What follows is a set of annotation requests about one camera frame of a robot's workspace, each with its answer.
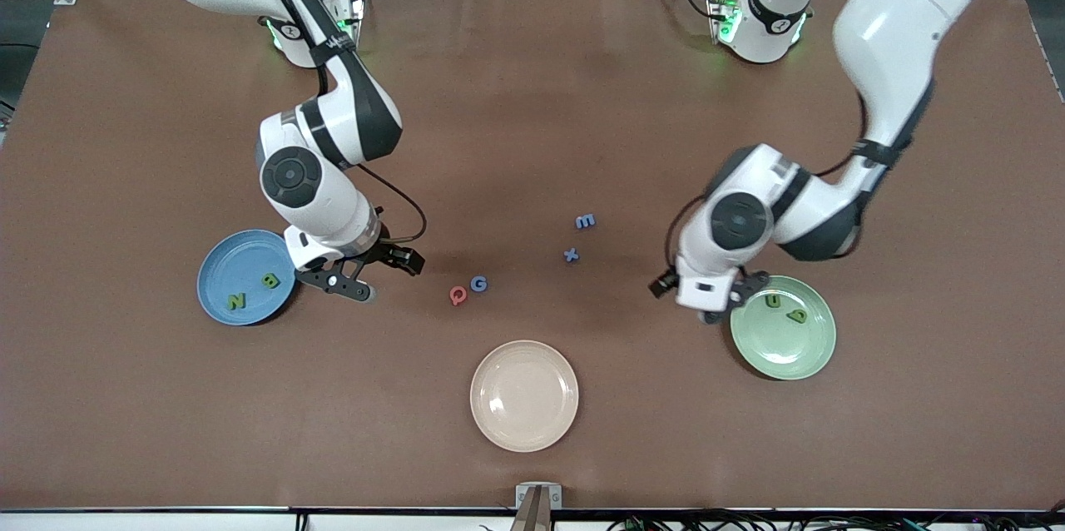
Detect blue plate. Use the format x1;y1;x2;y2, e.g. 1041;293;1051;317
196;229;299;327

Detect green plate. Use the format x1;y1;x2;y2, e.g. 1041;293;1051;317
730;275;837;381

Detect beige plate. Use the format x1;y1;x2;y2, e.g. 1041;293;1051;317
469;340;580;454

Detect silver base connector box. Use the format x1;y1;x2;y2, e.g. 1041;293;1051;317
706;0;743;46
329;0;368;50

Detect brown table mat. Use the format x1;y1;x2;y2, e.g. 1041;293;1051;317
0;0;1065;512

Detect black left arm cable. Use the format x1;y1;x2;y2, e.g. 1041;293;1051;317
663;90;870;278

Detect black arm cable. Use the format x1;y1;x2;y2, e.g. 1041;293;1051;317
240;0;428;249
663;90;870;278

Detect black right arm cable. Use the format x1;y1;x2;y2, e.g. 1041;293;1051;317
240;0;428;249

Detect grey metal bracket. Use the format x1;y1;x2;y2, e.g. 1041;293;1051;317
515;483;563;531

